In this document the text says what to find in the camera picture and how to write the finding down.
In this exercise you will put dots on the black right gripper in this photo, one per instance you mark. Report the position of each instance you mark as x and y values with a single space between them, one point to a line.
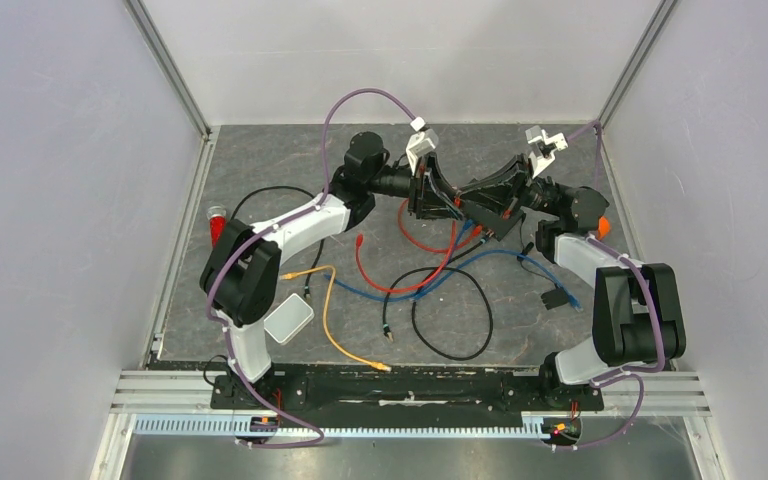
504 188

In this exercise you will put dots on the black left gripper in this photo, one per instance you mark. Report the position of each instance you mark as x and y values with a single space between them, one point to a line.
440 197

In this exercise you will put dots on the clear plastic box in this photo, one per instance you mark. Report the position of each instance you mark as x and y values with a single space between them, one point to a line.
290 317

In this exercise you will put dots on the black network switch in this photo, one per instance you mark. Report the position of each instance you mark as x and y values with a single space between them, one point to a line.
496 225

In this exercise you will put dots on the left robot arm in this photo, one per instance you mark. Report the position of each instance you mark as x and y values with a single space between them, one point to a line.
241 274

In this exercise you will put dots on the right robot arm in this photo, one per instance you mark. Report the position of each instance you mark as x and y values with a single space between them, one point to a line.
637 320

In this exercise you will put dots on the red glitter tube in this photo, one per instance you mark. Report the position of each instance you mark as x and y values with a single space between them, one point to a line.
217 219

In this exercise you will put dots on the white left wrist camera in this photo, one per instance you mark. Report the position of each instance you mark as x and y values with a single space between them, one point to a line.
423 141

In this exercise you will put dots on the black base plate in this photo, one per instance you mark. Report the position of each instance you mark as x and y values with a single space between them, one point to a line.
413 397

